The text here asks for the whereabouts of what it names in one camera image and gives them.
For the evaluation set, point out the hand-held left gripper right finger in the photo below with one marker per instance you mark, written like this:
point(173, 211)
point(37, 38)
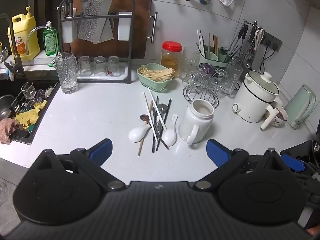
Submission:
point(217, 152)

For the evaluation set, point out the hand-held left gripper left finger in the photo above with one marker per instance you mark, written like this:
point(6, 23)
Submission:
point(101, 151)

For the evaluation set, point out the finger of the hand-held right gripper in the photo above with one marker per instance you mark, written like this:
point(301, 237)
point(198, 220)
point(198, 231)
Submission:
point(293, 163)

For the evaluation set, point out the white ceramic mug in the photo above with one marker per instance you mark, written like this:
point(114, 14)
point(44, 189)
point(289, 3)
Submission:
point(192, 125)

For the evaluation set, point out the wooden chopstick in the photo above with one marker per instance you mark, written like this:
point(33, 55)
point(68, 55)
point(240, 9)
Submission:
point(140, 146)

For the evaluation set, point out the white ceramic spoon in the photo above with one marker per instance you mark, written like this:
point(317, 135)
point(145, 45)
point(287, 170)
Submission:
point(138, 133)
point(170, 137)

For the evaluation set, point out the plain black chopstick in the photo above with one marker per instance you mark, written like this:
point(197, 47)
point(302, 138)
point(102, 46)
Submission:
point(153, 145)

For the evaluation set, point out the bronze metal spoon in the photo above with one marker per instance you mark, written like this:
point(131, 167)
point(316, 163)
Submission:
point(144, 117)

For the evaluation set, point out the small silver metal spoon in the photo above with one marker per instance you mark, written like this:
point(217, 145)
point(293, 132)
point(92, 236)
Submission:
point(156, 122)

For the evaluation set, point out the black chopstick with brown band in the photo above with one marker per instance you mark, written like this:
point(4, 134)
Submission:
point(168, 108)

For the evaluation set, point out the large silver metal spoon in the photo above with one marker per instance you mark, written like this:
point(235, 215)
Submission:
point(163, 107)

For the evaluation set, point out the row of hanging kitchen utensils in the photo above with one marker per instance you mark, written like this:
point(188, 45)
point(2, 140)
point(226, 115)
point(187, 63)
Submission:
point(243, 45)

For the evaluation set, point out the pale green kettle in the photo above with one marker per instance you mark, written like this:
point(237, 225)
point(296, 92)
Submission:
point(298, 107)

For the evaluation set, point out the white electric pot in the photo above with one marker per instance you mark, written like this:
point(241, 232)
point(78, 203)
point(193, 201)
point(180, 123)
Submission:
point(252, 102)

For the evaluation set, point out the black sink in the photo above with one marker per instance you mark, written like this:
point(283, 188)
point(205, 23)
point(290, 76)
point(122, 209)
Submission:
point(40, 120)

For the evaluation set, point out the cluster of clear glass cups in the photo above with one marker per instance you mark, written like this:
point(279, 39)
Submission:
point(217, 78)

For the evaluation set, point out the clear glass mug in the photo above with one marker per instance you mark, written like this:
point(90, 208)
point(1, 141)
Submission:
point(234, 80)

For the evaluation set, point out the yellow cloth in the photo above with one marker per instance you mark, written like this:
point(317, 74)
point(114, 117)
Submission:
point(28, 116)

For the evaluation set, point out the steel scouring pad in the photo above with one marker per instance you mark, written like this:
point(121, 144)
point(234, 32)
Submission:
point(43, 93)

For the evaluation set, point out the green plastic basket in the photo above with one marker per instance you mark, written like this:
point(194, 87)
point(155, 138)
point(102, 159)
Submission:
point(152, 85)

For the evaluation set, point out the tall textured glass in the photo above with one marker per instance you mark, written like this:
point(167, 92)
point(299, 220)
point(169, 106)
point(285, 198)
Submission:
point(66, 75)

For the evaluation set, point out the purple glass lid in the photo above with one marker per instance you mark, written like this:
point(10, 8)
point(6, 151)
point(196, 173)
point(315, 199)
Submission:
point(208, 68)

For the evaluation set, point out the upturned drinking glass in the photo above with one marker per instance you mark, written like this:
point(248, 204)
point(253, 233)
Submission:
point(84, 66)
point(100, 66)

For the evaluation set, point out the upturned glass with red mark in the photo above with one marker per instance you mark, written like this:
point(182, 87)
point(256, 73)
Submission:
point(113, 66)

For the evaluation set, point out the green utensil drainer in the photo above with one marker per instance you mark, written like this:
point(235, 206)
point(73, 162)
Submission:
point(212, 61)

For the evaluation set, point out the textured glass pitcher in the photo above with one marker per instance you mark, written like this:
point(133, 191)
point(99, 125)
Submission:
point(188, 62)

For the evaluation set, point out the bundle of bamboo skewers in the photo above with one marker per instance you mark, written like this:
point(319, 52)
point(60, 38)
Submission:
point(157, 74)

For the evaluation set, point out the wine glass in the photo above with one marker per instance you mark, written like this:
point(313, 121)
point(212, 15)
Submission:
point(28, 90)

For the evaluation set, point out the pink rag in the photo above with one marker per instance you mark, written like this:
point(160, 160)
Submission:
point(7, 130)

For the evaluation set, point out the metal pot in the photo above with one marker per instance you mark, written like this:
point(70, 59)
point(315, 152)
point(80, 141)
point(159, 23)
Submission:
point(6, 107)

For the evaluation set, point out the red-lidded glass jar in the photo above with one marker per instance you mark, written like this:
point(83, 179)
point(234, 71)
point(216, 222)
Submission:
point(171, 57)

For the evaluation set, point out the green dish soap bottle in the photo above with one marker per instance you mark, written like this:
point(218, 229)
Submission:
point(50, 42)

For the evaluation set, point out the white plastic caddy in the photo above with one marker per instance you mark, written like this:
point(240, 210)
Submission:
point(125, 27)
point(68, 31)

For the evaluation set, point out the patterned steel cleaver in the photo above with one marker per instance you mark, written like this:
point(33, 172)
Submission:
point(91, 22)

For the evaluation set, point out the wooden cutting board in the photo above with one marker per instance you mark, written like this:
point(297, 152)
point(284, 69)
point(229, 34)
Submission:
point(140, 25)

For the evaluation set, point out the slim curved metal faucet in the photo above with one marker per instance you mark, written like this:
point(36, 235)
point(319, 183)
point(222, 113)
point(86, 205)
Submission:
point(37, 30)

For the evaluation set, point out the metal kitchen faucet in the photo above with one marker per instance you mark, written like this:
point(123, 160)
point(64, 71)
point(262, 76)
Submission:
point(13, 45)

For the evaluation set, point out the yellow detergent bottle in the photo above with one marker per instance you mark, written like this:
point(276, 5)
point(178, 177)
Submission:
point(23, 37)

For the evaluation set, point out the black dish rack frame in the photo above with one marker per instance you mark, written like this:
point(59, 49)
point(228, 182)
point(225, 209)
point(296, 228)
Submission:
point(130, 42)

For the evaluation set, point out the grey wall socket strip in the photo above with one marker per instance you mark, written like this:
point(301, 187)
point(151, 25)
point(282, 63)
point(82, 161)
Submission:
point(271, 42)

